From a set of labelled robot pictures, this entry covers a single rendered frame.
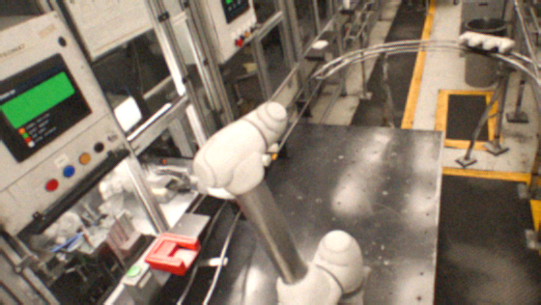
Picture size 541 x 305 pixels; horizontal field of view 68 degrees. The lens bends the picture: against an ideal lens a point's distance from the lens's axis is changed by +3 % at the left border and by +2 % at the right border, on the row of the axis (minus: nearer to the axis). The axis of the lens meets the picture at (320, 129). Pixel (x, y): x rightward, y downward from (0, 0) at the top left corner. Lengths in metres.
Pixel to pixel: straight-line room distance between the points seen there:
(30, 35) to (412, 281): 1.50
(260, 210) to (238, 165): 0.17
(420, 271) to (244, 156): 0.93
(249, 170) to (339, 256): 0.50
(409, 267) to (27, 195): 1.32
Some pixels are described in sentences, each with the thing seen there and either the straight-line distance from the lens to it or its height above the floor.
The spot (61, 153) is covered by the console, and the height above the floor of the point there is 1.48.
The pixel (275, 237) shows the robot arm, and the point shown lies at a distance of 1.25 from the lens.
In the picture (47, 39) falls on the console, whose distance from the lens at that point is 1.34.
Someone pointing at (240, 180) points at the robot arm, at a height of 1.38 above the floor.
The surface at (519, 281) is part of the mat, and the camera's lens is 2.60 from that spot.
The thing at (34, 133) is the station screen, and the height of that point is 1.58.
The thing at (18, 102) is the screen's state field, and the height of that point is 1.67.
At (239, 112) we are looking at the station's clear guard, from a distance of 2.19.
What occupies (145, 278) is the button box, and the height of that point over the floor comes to 1.00.
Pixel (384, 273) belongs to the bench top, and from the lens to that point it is 1.71.
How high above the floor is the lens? 2.07
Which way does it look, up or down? 34 degrees down
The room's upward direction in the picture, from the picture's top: 9 degrees counter-clockwise
